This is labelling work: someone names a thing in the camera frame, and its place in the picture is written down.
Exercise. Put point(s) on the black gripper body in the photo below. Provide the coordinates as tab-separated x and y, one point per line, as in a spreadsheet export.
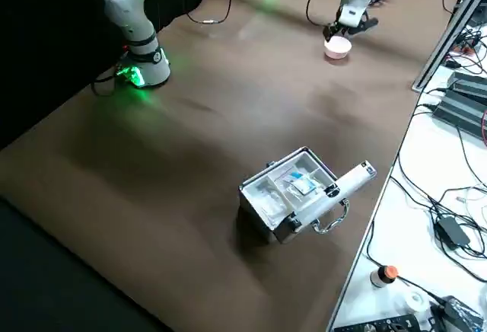
344	30

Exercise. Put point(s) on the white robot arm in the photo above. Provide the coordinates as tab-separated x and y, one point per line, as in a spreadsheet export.
129	23

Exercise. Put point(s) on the dark grey power box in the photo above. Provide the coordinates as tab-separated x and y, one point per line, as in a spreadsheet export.
460	111
468	84

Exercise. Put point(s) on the blue and white packet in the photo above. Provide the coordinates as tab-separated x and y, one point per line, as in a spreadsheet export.
300	185

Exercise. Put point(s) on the open silver aluminium case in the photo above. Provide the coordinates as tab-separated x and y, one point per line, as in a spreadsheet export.
289	195

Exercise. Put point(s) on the black power adapter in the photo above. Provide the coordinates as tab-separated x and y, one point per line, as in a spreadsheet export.
462	315
452	231

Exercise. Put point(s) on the white bottle orange cap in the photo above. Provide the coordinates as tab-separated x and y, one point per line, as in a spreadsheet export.
382	276

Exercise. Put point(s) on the white tape roll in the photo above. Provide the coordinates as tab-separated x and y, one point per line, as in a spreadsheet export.
416	301

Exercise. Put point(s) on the black device panel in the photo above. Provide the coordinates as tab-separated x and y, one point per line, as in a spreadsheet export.
380	324

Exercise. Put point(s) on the aluminium camera post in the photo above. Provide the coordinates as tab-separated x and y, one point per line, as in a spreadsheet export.
445	35

